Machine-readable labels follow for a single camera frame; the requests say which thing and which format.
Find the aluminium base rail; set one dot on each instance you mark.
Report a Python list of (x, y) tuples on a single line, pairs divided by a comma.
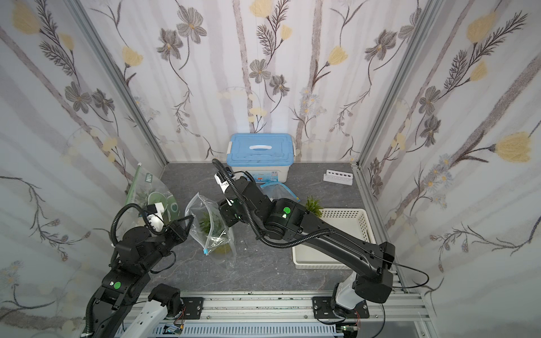
[(277, 314)]

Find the white test tube rack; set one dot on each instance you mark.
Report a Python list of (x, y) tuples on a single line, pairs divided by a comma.
[(338, 177)]

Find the yellow toy pineapple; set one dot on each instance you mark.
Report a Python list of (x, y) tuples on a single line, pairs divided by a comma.
[(216, 234), (314, 206)]

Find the blue-lidded white storage box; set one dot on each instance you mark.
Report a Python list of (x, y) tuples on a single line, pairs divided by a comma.
[(267, 156)]

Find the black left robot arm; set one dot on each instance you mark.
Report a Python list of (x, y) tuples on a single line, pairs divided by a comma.
[(132, 265)]

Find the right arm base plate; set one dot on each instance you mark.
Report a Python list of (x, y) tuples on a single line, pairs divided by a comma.
[(325, 310)]

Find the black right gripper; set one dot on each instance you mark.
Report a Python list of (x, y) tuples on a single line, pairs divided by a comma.
[(228, 207)]

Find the blue-zip clear plastic bag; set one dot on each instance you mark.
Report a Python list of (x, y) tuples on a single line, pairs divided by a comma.
[(277, 190)]

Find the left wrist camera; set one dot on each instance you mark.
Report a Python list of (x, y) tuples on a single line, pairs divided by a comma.
[(155, 215)]

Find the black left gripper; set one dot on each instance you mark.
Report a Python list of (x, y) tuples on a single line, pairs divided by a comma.
[(178, 228)]

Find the white-zip bag with pineapple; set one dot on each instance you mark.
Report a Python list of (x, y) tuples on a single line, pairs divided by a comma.
[(197, 206)]

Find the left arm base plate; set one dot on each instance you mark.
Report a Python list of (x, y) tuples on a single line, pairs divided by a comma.
[(186, 308)]

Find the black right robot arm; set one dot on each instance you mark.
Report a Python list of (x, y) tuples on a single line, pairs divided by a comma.
[(284, 223)]

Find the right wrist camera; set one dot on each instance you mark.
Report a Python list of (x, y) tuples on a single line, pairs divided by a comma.
[(222, 178)]

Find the green-zip bag with pineapple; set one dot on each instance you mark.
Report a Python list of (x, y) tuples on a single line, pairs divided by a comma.
[(147, 188)]

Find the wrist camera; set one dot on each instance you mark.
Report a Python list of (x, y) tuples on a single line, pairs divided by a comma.
[(155, 215), (222, 178)]

